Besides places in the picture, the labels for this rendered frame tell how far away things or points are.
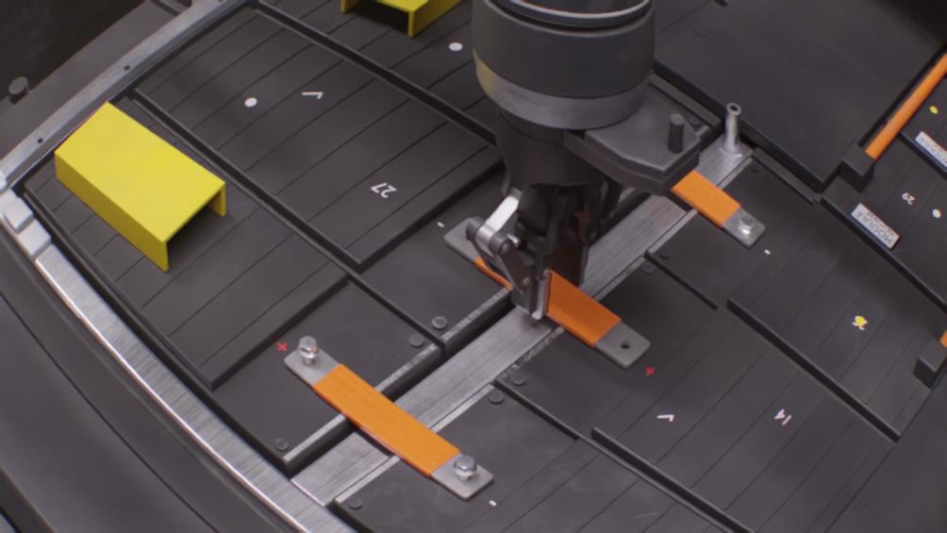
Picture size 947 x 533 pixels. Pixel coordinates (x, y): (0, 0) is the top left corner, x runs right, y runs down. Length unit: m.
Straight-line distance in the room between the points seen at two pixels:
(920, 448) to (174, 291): 0.55
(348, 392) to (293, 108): 0.25
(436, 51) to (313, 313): 0.25
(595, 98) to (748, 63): 0.39
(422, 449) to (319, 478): 0.07
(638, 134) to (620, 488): 0.21
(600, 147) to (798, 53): 0.42
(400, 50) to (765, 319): 0.35
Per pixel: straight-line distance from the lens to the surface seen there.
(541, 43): 1.07
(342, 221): 1.31
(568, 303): 1.27
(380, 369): 1.24
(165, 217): 1.28
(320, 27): 1.46
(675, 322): 1.28
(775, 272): 1.30
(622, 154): 1.11
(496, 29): 1.08
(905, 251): 1.36
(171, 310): 1.26
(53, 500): 1.04
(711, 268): 1.31
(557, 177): 1.16
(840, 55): 1.51
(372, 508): 1.17
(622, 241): 1.33
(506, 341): 1.27
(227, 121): 1.39
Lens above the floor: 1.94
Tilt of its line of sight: 47 degrees down
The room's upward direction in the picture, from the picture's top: 3 degrees clockwise
